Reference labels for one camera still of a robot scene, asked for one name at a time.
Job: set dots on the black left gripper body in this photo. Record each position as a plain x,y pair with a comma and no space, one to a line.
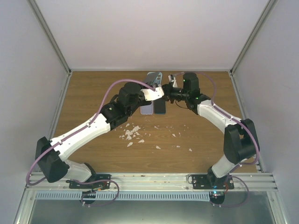
138,105

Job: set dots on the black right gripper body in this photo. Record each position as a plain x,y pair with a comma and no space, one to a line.
170,95

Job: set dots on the phone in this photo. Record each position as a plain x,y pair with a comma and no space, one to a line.
153,78
147,109

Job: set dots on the black smartphone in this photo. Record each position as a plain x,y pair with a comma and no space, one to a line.
159,106

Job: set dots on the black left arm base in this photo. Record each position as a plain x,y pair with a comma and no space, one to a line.
96,181

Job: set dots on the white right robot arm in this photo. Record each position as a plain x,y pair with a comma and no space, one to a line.
240,145

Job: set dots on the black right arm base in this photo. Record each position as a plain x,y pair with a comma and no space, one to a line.
210,182

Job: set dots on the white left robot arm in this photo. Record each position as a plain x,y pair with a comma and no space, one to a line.
52,156

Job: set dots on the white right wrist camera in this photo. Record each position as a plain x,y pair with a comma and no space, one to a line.
172,80

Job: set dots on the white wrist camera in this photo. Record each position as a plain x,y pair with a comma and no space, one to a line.
152,95
172,80

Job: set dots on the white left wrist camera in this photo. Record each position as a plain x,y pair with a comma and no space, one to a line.
152,95

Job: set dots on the aluminium mounting rail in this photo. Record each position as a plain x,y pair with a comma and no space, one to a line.
179,182

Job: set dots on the grey aluminium corner post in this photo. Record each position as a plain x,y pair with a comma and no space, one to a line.
257,27

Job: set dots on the grey slotted cable duct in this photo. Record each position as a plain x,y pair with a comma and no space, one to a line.
125,195

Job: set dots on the grey left corner post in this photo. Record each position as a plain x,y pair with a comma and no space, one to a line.
38,14

